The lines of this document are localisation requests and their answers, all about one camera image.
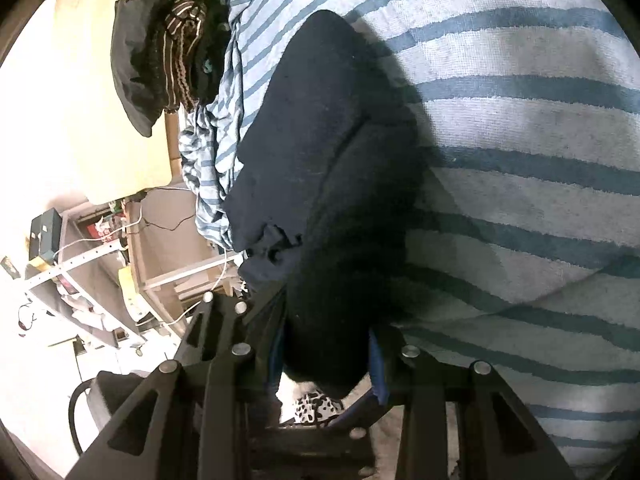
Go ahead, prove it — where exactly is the leopard print cloth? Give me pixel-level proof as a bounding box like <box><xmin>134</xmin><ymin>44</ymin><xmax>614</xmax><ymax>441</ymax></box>
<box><xmin>292</xmin><ymin>390</ymin><xmax>346</xmax><ymax>426</ymax></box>

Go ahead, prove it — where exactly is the white fluffy cloth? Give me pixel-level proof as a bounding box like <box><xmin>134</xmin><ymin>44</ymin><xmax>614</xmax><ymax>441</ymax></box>
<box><xmin>372</xmin><ymin>402</ymin><xmax>463</xmax><ymax>480</ymax></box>

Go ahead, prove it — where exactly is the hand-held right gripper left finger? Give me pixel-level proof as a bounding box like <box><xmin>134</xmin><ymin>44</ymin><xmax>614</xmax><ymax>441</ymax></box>
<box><xmin>65</xmin><ymin>327</ymin><xmax>288</xmax><ymax>480</ymax></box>

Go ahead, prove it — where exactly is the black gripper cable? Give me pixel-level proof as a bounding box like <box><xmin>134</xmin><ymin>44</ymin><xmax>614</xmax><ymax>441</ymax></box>
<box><xmin>70</xmin><ymin>379</ymin><xmax>96</xmax><ymax>456</ymax></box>

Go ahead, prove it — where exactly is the blue striped blanket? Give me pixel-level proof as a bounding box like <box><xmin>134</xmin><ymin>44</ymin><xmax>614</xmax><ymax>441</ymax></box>
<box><xmin>177</xmin><ymin>0</ymin><xmax>640</xmax><ymax>480</ymax></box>

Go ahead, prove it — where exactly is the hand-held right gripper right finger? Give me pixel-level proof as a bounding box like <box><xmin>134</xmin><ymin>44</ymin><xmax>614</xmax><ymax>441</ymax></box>
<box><xmin>369</xmin><ymin>330</ymin><xmax>566</xmax><ymax>480</ymax></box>

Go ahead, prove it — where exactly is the teal storage box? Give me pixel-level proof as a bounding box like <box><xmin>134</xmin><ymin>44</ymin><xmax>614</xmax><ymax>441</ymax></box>
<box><xmin>30</xmin><ymin>207</ymin><xmax>63</xmax><ymax>261</ymax></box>

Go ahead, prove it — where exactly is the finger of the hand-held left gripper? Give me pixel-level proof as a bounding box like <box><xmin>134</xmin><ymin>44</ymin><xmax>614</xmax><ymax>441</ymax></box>
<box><xmin>247</xmin><ymin>392</ymin><xmax>401</xmax><ymax>476</ymax></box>
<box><xmin>172</xmin><ymin>285</ymin><xmax>288</xmax><ymax>368</ymax></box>

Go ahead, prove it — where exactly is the brown striped sweater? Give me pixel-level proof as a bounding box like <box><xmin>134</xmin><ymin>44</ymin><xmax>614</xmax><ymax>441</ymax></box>
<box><xmin>157</xmin><ymin>0</ymin><xmax>208</xmax><ymax>113</ymax></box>

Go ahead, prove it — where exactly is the navy button cardigan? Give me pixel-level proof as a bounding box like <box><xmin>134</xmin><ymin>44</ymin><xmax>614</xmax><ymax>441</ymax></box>
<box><xmin>222</xmin><ymin>9</ymin><xmax>436</xmax><ymax>398</ymax></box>

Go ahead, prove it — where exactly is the black power cable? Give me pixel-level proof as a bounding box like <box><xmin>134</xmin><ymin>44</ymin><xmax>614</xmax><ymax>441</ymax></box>
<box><xmin>135</xmin><ymin>190</ymin><xmax>198</xmax><ymax>233</ymax></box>

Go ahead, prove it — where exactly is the black folded garment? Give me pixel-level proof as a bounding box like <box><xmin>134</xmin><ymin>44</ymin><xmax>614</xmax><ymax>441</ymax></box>
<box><xmin>110</xmin><ymin>0</ymin><xmax>173</xmax><ymax>138</ymax></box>

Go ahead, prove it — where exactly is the wooden headboard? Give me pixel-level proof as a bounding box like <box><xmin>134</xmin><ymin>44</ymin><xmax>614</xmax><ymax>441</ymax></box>
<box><xmin>52</xmin><ymin>0</ymin><xmax>226</xmax><ymax>206</ymax></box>

